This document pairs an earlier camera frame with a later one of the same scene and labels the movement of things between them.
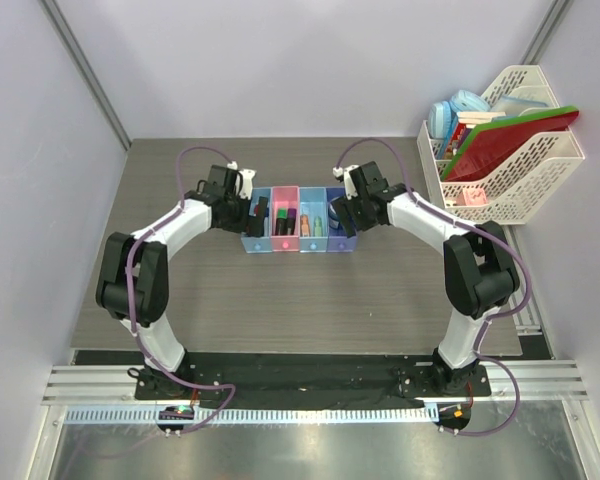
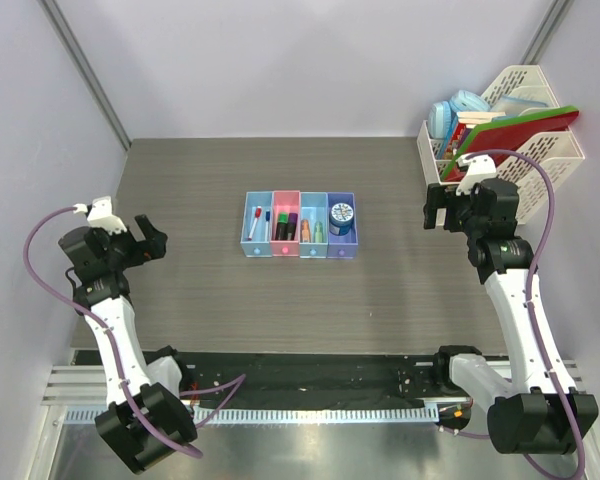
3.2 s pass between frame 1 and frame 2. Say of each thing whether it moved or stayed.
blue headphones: stayed
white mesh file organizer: stayed
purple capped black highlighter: moved
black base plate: stayed
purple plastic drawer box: moved
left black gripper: moved
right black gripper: moved
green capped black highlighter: moved
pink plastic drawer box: stayed
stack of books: stayed
